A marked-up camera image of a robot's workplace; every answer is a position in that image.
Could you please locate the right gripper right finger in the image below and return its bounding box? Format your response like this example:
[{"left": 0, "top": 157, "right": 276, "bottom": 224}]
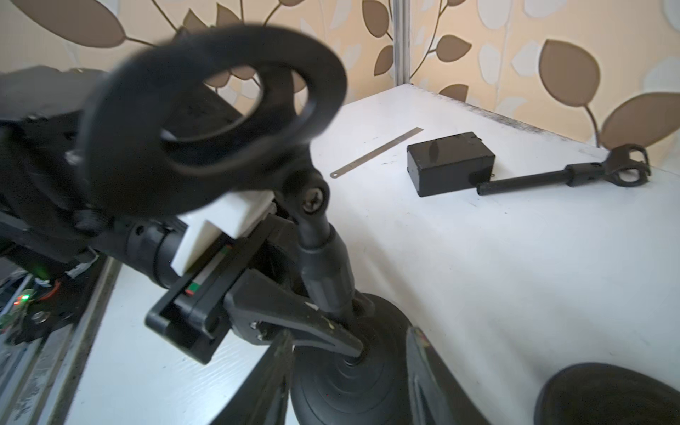
[{"left": 406, "top": 327, "right": 490, "bottom": 425}]

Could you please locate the black round base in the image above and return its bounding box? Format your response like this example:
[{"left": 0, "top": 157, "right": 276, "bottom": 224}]
[
  {"left": 290, "top": 294, "right": 412, "bottom": 424},
  {"left": 534, "top": 362, "right": 679, "bottom": 424}
]

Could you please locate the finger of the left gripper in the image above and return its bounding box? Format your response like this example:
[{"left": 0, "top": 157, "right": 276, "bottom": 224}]
[{"left": 223, "top": 269, "right": 364, "bottom": 358}]

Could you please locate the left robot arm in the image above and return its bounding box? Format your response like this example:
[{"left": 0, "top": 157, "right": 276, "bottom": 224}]
[{"left": 1, "top": 67, "right": 374, "bottom": 363}]

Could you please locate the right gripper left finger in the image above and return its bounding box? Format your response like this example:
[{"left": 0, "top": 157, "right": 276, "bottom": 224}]
[{"left": 211, "top": 330, "right": 294, "bottom": 425}]

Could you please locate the aluminium frame rail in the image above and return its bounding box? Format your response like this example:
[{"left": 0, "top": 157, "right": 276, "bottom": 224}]
[{"left": 1, "top": 259, "right": 121, "bottom": 424}]

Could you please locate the small black box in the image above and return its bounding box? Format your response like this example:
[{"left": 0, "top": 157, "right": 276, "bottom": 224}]
[{"left": 407, "top": 132, "right": 496, "bottom": 198}]

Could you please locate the metal ruler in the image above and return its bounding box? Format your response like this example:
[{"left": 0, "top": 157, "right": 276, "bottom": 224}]
[{"left": 330, "top": 127, "right": 423, "bottom": 179}]

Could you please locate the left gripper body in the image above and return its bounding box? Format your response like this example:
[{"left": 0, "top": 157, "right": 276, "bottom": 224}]
[{"left": 145, "top": 214, "right": 295, "bottom": 365}]

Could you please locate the black mic stand rod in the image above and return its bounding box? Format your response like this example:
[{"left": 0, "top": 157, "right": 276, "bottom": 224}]
[{"left": 77, "top": 25, "right": 358, "bottom": 325}]

